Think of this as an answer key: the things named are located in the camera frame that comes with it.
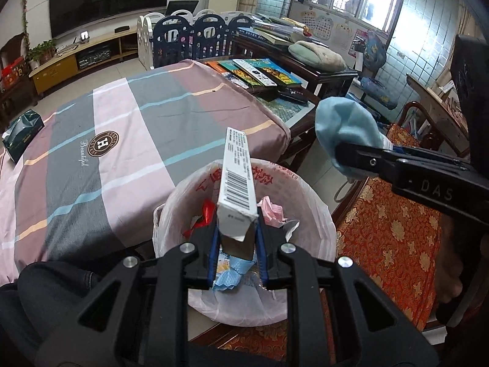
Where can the red gold patterned sofa cushion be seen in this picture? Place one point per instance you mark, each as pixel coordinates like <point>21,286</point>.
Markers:
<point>396,242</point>

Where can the potted green plant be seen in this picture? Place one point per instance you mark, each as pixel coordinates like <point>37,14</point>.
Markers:
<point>43,52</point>

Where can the pink wrapper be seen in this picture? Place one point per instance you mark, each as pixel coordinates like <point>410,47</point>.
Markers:
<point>272,213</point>

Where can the striped pink grey tablecloth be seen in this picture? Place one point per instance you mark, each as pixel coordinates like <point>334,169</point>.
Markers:
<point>89,181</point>

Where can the red gift box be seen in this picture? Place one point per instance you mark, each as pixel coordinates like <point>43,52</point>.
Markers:
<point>12,73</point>

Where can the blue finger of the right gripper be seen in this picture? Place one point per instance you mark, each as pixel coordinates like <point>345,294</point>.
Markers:
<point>400,150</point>

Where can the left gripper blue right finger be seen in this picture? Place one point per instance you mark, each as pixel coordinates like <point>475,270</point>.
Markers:
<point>261,253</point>

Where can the dark wooden coffee table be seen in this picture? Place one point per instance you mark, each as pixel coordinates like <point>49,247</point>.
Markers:
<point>316,84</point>

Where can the white toothpaste box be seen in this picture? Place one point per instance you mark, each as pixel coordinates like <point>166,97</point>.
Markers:
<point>236,205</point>

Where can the wooden tv cabinet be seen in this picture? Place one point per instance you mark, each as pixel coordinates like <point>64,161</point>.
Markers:
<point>102,50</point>

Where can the person legs in jeans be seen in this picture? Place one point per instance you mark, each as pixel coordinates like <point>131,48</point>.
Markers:
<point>33,305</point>

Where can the wooden armchair with red box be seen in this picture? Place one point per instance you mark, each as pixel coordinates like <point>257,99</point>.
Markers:
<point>18,91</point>

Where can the red cardboard box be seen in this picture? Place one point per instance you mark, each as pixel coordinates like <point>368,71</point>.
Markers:
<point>203,220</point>

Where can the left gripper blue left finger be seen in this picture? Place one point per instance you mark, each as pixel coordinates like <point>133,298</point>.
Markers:
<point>213,255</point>

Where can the blue child chair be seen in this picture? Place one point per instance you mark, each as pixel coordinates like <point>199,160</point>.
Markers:
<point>370,57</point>

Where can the grey green cushion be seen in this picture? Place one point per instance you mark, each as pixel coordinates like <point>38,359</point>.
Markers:
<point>317,56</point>

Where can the colourful picture books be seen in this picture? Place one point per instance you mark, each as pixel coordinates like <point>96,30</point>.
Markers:
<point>252,73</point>

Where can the dark green tissue pack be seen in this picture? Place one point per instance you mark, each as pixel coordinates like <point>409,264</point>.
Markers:
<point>20,133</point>

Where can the person right hand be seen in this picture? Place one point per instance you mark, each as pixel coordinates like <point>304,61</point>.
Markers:
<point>447,281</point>

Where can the light blue face mask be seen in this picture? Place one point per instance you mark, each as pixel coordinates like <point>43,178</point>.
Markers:
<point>342,120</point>

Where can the navy white baby fence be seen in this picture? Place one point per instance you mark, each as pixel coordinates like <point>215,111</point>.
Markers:
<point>165,40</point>

